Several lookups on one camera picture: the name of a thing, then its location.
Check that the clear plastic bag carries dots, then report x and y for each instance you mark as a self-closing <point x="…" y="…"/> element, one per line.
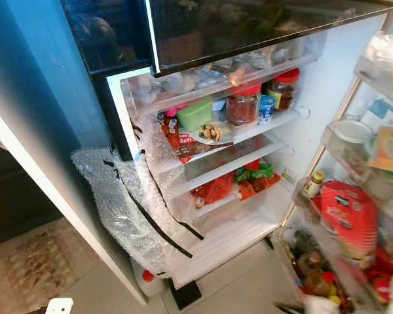
<point x="383" y="59"/>

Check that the cooking oil bottle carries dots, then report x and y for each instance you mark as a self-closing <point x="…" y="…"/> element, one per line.
<point x="314" y="275"/>

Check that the short black tape strip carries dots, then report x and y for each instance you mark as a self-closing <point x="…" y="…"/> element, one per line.
<point x="108" y="163"/>

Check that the blue white yogurt cup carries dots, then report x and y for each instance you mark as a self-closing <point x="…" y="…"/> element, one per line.
<point x="266" y="108"/>

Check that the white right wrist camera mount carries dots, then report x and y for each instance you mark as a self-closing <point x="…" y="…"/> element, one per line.
<point x="318" y="305"/>

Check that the black glossy freezer door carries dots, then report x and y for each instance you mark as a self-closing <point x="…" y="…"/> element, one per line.
<point x="255" y="26"/>

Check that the blue white carton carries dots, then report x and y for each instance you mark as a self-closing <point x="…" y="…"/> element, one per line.
<point x="380" y="112"/>

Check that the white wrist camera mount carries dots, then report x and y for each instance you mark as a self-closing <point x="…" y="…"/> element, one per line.
<point x="318" y="305"/>
<point x="59" y="306"/>

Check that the white jug red cap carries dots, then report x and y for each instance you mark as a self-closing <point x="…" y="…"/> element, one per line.
<point x="147" y="276"/>

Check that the green lidded food box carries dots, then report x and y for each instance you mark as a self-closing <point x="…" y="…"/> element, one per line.
<point x="194" y="114"/>

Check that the dark glossy fridge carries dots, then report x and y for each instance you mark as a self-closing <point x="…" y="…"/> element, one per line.
<point x="334" y="98"/>

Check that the clear bubble wrap sheet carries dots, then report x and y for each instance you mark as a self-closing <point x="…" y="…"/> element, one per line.
<point x="111" y="203"/>

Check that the orange red snack packet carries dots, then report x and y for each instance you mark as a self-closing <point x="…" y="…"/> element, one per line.
<point x="259" y="187"/>

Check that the red-lid jar yellow label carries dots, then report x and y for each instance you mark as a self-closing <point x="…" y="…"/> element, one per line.
<point x="283" y="90"/>

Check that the long black tape strip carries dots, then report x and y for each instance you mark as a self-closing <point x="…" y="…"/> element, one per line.
<point x="164" y="229"/>

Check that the yellow orange box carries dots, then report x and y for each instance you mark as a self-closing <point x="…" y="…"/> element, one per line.
<point x="390" y="149"/>

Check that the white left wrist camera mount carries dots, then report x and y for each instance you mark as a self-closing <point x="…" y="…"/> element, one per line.
<point x="59" y="306"/>

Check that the red food packet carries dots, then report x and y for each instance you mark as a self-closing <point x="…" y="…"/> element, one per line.
<point x="213" y="190"/>

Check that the white-lid round container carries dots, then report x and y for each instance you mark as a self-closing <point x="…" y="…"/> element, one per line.
<point x="352" y="131"/>

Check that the small yellow-cap bottle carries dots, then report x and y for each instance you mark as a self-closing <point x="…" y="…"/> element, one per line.
<point x="312" y="184"/>

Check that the white crisper drawer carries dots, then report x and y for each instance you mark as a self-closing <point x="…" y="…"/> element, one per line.
<point x="223" y="235"/>

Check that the red-lid jar of chili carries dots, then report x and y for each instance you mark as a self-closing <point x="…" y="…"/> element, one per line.
<point x="242" y="106"/>

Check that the clear fridge drawer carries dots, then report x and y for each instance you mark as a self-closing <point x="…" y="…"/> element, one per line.
<point x="170" y="82"/>

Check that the large red bag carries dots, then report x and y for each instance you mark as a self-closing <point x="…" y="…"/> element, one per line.
<point x="350" y="219"/>

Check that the clear nut packet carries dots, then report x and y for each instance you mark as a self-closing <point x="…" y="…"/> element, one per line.
<point x="213" y="133"/>

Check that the patterned floor rug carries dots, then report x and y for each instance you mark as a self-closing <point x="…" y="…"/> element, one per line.
<point x="39" y="268"/>

